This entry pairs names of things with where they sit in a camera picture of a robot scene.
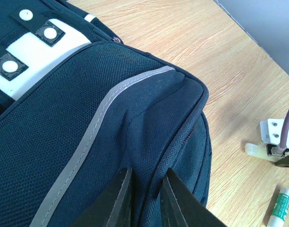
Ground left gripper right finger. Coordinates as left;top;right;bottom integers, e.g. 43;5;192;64
161;168;225;227

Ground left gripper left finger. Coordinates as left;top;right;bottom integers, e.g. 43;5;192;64
71;168;133;227

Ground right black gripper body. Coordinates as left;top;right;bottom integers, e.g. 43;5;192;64
275;155;289;167

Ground green white glue stick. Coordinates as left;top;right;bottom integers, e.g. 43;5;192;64
267;188;289;227

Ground navy blue student backpack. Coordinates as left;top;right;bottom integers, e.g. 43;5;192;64
0;0;212;227

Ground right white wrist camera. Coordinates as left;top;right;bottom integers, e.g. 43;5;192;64
260;119;289;149

